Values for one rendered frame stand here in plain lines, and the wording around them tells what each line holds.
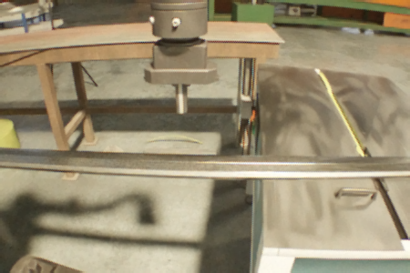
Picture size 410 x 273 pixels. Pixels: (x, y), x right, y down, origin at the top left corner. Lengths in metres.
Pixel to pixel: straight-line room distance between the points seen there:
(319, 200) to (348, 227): 0.08
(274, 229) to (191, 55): 0.30
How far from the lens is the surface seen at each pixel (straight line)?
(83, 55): 1.49
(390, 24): 7.49
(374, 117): 0.94
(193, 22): 0.45
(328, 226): 0.52
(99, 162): 0.62
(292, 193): 0.56
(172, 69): 0.48
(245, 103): 1.46
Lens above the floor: 1.10
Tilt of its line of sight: 31 degrees down
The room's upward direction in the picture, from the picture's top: straight up
